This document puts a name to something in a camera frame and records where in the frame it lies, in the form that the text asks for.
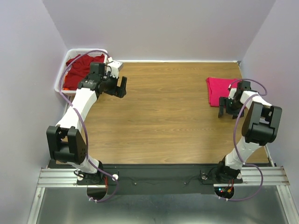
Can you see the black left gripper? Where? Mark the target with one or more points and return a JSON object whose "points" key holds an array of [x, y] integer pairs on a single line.
{"points": [[118, 91]]}

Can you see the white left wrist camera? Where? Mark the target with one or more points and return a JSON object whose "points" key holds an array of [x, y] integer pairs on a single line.
{"points": [[115, 67]]}

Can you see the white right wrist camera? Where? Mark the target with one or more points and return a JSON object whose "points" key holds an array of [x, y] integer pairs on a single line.
{"points": [[232, 92]]}

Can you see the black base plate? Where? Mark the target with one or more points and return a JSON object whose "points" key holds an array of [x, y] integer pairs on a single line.
{"points": [[146, 189]]}

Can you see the orange garment in basket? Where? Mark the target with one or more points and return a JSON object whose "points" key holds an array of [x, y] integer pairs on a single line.
{"points": [[66, 82]]}

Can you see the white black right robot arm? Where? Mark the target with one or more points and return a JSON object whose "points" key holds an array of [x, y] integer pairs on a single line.
{"points": [[260, 126]]}

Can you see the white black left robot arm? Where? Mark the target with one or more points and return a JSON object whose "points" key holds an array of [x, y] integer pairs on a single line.
{"points": [[65, 141]]}

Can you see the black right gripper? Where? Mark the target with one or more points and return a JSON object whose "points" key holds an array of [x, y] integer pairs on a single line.
{"points": [[222, 101]]}

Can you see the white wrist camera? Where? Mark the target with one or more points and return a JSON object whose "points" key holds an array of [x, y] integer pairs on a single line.
{"points": [[115, 67], [232, 92]]}

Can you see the aluminium mounting rail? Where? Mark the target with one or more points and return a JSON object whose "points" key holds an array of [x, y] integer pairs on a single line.
{"points": [[179, 175]]}

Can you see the dark red t-shirt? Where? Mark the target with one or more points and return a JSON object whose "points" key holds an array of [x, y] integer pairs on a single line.
{"points": [[80, 69]]}

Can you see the pink t-shirt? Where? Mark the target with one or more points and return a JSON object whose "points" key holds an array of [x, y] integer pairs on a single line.
{"points": [[217, 87]]}

